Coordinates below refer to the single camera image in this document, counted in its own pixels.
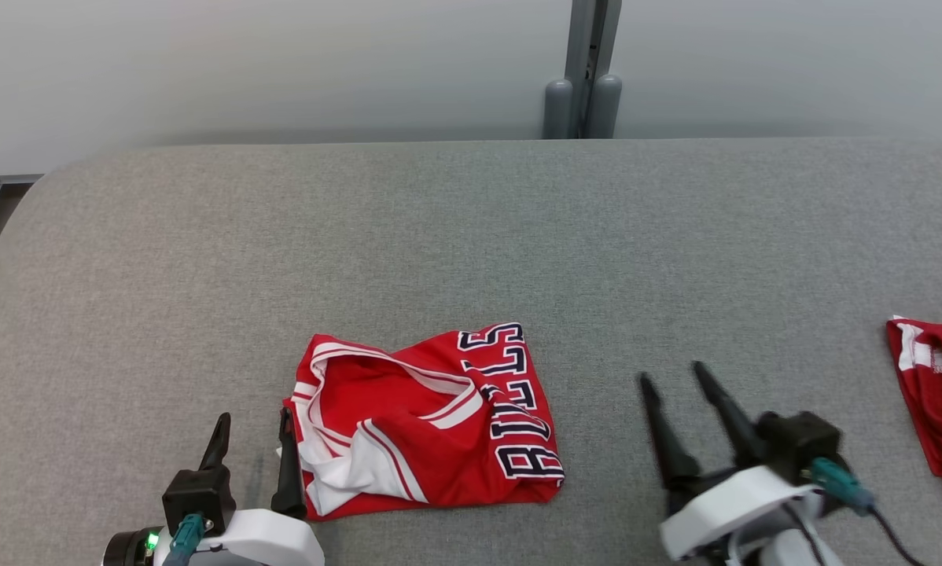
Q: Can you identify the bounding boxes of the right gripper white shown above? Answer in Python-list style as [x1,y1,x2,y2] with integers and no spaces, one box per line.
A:
[638,362,822,566]

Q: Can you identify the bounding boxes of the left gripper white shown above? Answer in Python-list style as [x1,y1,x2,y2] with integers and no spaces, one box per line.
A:
[101,407,326,566]

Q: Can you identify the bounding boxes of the red basketball jersey white sleeves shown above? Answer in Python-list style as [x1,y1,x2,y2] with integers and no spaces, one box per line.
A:
[280,321,567,522]

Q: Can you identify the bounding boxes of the red shorts with white stripe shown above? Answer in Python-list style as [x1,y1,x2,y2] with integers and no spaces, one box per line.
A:
[885,314,942,506]

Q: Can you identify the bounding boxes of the left camera cable teal plug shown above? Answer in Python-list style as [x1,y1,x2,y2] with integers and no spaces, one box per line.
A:
[160,512,208,566]

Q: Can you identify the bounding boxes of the camera cable teal plug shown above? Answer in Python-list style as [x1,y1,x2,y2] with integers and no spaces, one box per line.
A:
[807,457,927,566]
[160,512,208,566]

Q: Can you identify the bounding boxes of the right camera cable teal plug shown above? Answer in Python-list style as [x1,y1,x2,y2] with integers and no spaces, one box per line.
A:
[807,457,927,566]

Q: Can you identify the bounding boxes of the grey cylinder post foot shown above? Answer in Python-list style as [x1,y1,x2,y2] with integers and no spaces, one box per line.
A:
[543,78,574,141]
[587,74,624,140]

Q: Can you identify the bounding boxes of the grey metal partition post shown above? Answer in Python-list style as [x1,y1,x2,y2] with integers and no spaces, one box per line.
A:
[564,0,623,139]

